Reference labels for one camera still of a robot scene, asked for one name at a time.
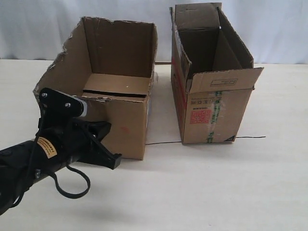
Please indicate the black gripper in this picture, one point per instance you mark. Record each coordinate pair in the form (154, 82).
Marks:
(62, 142)

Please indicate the wide cardboard box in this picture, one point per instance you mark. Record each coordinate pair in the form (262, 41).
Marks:
(110, 65)

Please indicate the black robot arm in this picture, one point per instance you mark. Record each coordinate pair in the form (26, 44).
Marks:
(17, 174)

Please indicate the tall narrow cardboard box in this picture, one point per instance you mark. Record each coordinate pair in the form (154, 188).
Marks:
(212, 73)

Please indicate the thin black line marker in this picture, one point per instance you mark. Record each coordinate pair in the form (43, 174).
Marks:
(170, 142)

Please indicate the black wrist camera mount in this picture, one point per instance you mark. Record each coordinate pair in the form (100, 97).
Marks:
(59, 107)

